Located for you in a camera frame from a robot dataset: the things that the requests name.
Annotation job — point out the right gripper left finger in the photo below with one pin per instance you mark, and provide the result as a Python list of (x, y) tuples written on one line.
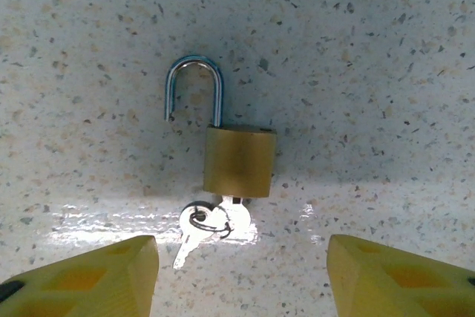
[(74, 287)]

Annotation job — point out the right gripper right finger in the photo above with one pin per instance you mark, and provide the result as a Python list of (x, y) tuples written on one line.
[(401, 287)]

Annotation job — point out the brass padlock with steel shackle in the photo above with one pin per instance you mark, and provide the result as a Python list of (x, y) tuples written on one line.
[(239, 161)]

